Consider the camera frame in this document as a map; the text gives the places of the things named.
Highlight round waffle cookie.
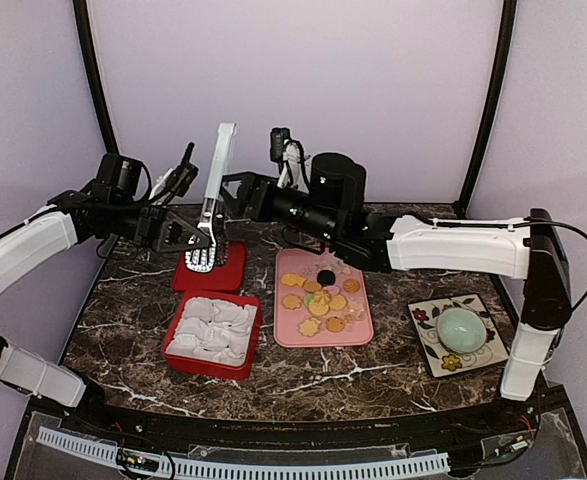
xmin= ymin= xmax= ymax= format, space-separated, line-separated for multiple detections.
xmin=328 ymin=294 xmax=348 ymax=311

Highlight right black frame post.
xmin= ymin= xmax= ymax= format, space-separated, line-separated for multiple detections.
xmin=453 ymin=0 xmax=518 ymax=217

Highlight black frame post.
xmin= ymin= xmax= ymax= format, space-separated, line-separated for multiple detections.
xmin=72 ymin=0 xmax=119 ymax=154
xmin=453 ymin=0 xmax=518 ymax=217

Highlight black round cookie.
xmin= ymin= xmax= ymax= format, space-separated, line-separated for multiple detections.
xmin=316 ymin=269 xmax=336 ymax=287

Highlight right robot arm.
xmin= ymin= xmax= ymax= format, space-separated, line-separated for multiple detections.
xmin=220 ymin=168 xmax=578 ymax=434

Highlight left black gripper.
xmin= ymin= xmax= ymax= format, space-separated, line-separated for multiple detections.
xmin=110 ymin=198 xmax=212 ymax=253

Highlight white paper cupcake liners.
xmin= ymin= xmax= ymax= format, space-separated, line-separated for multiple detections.
xmin=165 ymin=297 xmax=258 ymax=367

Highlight left black frame post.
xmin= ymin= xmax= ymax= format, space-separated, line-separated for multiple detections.
xmin=72 ymin=0 xmax=119 ymax=154

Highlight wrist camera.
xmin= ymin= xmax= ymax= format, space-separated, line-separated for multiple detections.
xmin=93 ymin=154 xmax=143 ymax=196
xmin=308 ymin=152 xmax=367 ymax=223

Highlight round tan cookie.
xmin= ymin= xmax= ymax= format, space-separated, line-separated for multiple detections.
xmin=303 ymin=281 xmax=322 ymax=293

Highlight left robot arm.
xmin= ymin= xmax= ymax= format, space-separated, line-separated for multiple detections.
xmin=0 ymin=191 xmax=211 ymax=436

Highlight flower cookie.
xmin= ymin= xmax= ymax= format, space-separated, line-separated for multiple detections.
xmin=298 ymin=318 xmax=321 ymax=338
xmin=282 ymin=294 xmax=302 ymax=310

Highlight pink tray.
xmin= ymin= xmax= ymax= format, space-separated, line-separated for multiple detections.
xmin=273 ymin=248 xmax=374 ymax=348

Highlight swirl cookie right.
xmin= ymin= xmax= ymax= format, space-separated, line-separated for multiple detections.
xmin=342 ymin=278 xmax=361 ymax=294

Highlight floral square plate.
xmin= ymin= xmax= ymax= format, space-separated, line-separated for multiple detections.
xmin=408 ymin=294 xmax=509 ymax=378

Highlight red box lid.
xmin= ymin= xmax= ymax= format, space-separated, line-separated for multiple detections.
xmin=171 ymin=241 xmax=246 ymax=293

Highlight light green bowl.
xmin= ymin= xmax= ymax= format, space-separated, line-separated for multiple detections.
xmin=436 ymin=308 xmax=487 ymax=354

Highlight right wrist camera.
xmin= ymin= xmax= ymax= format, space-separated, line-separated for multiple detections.
xmin=308 ymin=152 xmax=367 ymax=223

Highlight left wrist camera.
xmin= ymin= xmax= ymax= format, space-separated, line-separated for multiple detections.
xmin=93 ymin=154 xmax=143 ymax=196

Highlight red cookie box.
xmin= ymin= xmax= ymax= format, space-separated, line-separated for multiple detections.
xmin=161 ymin=291 xmax=262 ymax=381

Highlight metal serving tongs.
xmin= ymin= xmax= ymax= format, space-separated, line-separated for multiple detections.
xmin=184 ymin=123 xmax=237 ymax=274

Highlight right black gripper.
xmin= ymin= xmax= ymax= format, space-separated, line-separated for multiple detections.
xmin=214 ymin=170 xmax=342 ymax=245

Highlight fish shaped cookie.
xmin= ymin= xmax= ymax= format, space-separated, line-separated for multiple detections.
xmin=280 ymin=273 xmax=307 ymax=287

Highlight white cable duct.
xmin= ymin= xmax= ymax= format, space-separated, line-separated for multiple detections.
xmin=36 ymin=427 xmax=451 ymax=479

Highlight swirl butter cookie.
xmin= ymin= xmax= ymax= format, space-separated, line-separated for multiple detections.
xmin=308 ymin=290 xmax=332 ymax=317

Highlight clear wrapped star candies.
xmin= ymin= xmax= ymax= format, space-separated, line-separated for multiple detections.
xmin=317 ymin=252 xmax=368 ymax=325

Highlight round orange cookie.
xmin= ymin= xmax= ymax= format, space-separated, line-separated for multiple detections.
xmin=326 ymin=317 xmax=346 ymax=333

